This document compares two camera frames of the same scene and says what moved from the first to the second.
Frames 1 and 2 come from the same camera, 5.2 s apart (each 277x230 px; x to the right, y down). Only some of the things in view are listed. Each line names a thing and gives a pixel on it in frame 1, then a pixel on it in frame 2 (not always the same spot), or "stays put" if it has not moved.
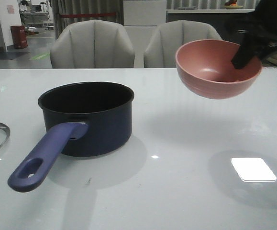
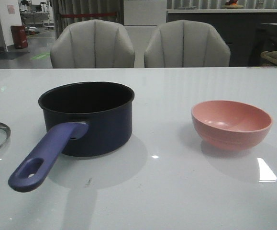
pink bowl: [204, 68] -> [227, 125]
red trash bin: [19, 36] stays put
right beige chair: [171, 37] stays put
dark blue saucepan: [83, 119] stays put
